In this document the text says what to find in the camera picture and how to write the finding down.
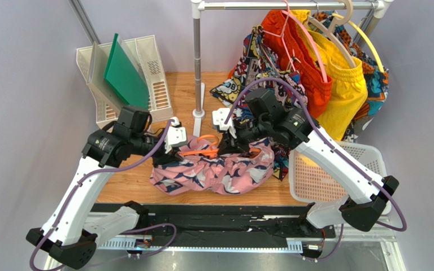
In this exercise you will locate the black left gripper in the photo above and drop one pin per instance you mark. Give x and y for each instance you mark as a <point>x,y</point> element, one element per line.
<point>164,157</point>

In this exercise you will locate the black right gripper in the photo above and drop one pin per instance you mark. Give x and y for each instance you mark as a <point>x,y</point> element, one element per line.
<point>233,139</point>

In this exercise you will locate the orange plastic hanger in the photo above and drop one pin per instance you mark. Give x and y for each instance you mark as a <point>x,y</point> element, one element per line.
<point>211,146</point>

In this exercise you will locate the pink shark print shorts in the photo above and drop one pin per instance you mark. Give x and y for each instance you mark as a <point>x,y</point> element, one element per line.
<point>232,174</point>

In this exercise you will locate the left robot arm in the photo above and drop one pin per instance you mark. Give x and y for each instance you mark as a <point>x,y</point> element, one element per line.
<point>66,236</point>

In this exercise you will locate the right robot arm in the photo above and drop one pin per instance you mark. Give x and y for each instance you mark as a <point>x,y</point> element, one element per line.
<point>367,193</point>

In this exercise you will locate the comic print shorts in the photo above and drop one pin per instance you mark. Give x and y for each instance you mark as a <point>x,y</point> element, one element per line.
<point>259,61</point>

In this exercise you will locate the yellow shorts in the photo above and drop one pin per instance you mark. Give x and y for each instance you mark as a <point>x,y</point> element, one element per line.
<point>318,98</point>

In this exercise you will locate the pink plastic hanger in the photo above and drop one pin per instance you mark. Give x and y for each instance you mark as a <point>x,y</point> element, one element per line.
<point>287,36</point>

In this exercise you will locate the blue orange patterned shorts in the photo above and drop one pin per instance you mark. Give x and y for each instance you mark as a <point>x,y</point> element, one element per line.
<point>375,90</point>

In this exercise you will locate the yellow plastic hanger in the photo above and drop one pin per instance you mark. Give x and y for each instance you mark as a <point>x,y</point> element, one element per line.
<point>346,39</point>

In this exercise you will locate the white plastic laundry basket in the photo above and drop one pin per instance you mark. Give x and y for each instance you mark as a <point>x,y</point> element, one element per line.
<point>310,183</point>

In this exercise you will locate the green plastic board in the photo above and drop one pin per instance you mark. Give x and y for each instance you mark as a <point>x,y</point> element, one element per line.
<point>122,75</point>

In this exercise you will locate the grey plastic board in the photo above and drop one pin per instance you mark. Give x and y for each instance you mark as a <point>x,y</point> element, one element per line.
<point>96,82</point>

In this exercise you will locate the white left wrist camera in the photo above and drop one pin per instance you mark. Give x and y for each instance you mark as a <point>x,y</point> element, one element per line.
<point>176,136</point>

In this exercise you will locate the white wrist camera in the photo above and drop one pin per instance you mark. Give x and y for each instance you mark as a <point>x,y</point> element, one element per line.
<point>219,123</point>
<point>176,136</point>

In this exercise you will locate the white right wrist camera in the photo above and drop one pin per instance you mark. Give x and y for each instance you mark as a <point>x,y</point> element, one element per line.
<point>219,123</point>

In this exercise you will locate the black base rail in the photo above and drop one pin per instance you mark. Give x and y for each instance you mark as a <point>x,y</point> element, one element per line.
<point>233,226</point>

